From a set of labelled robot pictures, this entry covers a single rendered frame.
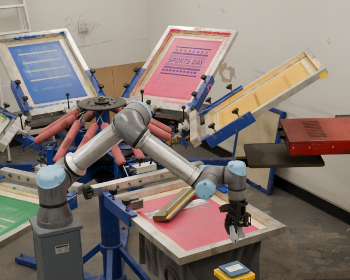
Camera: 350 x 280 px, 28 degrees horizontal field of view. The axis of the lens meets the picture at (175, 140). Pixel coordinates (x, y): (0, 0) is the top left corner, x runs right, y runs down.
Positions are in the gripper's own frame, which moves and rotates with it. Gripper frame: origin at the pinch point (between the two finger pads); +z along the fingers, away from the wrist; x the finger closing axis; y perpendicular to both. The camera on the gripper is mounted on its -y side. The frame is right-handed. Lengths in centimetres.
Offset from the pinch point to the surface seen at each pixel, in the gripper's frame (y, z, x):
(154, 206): -78, 15, 3
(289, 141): -87, 0, 98
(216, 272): -3.7, 15.2, -6.4
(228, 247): -17.2, 13.5, 8.5
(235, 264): -2.6, 13.3, 2.2
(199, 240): -32.3, 14.8, 2.1
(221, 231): -34.7, 14.8, 16.3
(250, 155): -114, 15, 89
